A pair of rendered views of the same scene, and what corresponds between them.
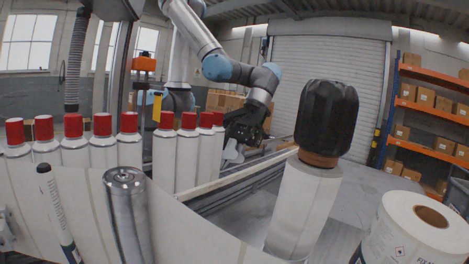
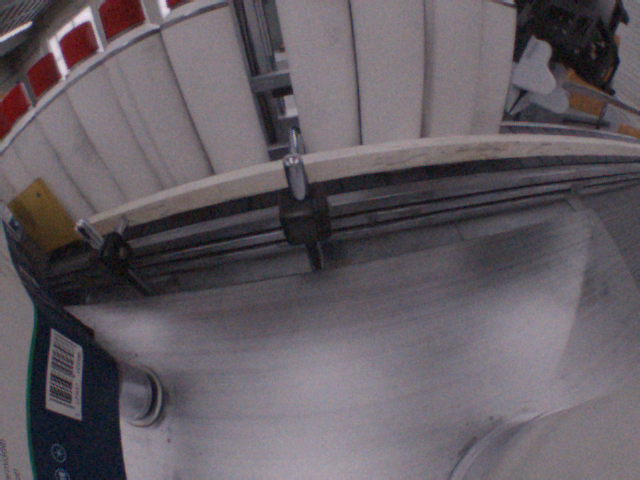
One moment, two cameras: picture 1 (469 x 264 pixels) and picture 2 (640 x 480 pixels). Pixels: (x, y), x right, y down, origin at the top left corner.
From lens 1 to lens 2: 24 cm
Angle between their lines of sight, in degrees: 59
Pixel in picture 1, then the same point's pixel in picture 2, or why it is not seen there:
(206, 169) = (456, 94)
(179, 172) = (365, 87)
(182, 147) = (364, 13)
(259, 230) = (533, 357)
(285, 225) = not seen: outside the picture
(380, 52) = not seen: outside the picture
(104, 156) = (119, 73)
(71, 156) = (73, 98)
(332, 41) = not seen: outside the picture
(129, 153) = (179, 47)
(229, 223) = (467, 287)
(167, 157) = (312, 41)
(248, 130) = (580, 29)
